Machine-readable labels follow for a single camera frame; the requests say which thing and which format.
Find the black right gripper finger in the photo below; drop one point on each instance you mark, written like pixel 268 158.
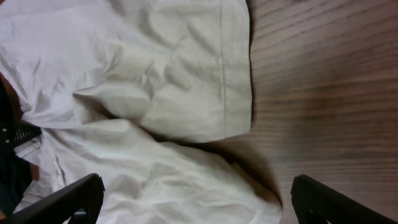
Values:
pixel 314 203

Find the beige cotton shorts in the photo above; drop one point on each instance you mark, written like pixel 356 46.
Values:
pixel 125 89

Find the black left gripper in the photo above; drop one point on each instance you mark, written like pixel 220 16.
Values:
pixel 79 202

